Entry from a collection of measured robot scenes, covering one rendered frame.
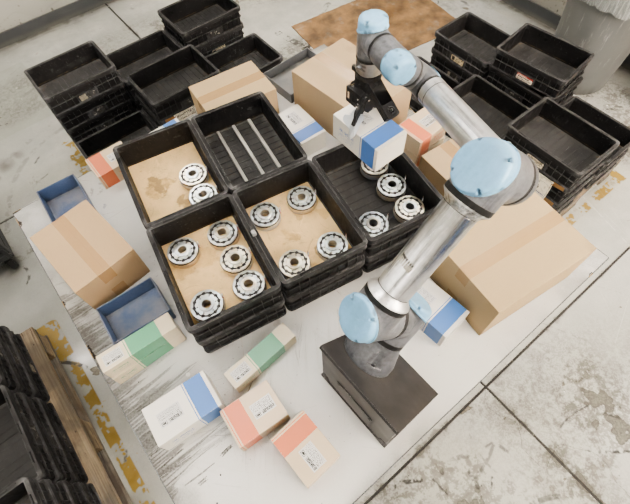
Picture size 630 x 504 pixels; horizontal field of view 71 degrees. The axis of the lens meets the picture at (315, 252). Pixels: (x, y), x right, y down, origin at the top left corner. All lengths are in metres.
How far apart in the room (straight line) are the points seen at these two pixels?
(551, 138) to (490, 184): 1.62
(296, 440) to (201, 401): 0.30
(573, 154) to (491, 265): 1.12
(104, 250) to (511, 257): 1.30
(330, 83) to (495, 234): 0.89
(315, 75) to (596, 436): 1.96
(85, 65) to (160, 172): 1.36
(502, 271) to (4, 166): 3.00
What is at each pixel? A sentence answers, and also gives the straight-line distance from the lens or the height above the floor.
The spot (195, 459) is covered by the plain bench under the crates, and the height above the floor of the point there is 0.70.
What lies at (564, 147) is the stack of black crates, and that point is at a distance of 2.46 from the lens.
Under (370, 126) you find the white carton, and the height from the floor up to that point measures 1.13.
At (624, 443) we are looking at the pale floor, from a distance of 2.47.
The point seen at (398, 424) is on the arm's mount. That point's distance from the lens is 1.15.
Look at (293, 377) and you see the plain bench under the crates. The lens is 1.45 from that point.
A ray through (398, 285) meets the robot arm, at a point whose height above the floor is 1.23.
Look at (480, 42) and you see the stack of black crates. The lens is 3.13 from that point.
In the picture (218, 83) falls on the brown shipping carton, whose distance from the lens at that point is 2.02.
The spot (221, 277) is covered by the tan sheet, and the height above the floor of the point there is 0.83.
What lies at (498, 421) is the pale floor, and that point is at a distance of 2.25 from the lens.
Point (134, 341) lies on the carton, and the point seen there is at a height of 0.82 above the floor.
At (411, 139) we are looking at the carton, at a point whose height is 0.84.
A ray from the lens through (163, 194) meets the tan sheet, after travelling 1.71.
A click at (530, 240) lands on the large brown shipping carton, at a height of 0.90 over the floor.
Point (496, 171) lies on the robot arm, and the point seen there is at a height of 1.47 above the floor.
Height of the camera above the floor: 2.10
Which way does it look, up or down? 60 degrees down
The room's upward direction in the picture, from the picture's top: 4 degrees counter-clockwise
